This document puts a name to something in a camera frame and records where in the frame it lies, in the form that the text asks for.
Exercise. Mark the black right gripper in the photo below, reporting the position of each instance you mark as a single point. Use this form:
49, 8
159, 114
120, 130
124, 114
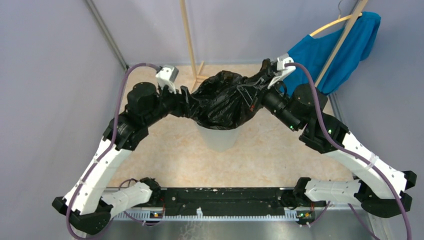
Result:
253, 95

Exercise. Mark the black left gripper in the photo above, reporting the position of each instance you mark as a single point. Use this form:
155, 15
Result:
183, 102

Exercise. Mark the black trash bag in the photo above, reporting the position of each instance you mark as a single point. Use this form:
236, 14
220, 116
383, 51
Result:
217, 104

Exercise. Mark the white plastic trash bin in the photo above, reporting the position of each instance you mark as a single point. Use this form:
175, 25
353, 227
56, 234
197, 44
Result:
219, 140

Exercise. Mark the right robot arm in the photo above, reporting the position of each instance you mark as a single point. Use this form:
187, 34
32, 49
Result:
286, 89

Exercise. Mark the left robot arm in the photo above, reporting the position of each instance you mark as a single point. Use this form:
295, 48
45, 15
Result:
86, 206

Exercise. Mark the wooden clothes hanger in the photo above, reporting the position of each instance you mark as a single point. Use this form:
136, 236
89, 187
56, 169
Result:
340, 18

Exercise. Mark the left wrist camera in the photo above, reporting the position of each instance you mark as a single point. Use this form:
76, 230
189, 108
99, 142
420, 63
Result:
166, 76

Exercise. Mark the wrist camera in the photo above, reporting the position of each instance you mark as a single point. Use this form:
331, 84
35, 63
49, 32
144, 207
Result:
166, 76
281, 70

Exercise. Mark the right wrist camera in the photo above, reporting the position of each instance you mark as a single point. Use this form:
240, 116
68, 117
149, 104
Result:
281, 70

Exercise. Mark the aluminium frame post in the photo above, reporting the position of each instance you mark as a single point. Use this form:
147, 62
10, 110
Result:
105, 32

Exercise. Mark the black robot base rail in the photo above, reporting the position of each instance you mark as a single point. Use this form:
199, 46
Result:
226, 201

